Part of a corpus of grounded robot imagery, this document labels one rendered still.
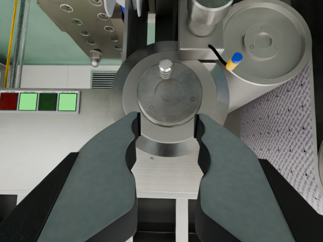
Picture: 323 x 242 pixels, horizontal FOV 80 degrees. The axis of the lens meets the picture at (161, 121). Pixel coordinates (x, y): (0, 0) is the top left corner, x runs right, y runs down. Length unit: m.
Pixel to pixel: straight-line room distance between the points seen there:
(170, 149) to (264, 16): 0.21
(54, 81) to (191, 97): 3.36
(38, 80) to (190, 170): 3.32
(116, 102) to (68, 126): 0.40
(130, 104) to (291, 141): 0.23
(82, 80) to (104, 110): 2.75
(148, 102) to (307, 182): 0.22
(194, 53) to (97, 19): 0.32
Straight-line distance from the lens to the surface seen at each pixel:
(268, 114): 0.39
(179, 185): 0.58
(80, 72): 3.40
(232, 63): 0.20
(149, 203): 0.67
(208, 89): 0.24
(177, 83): 0.23
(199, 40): 0.24
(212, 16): 0.20
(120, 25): 0.49
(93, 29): 0.55
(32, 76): 3.76
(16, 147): 0.72
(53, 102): 0.67
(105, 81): 3.20
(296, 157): 0.33
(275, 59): 0.30
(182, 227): 0.61
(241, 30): 0.30
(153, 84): 0.23
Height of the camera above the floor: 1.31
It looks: 7 degrees down
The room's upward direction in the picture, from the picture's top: 179 degrees counter-clockwise
